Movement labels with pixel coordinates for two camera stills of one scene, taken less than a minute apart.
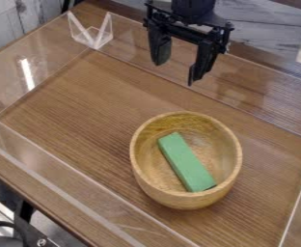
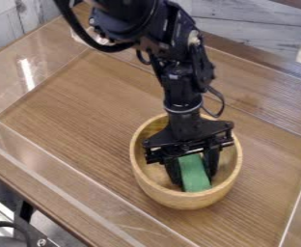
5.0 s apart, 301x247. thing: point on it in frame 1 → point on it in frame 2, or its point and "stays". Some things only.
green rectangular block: x=190 y=170 stays
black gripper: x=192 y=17 → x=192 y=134
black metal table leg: x=31 y=237 stays
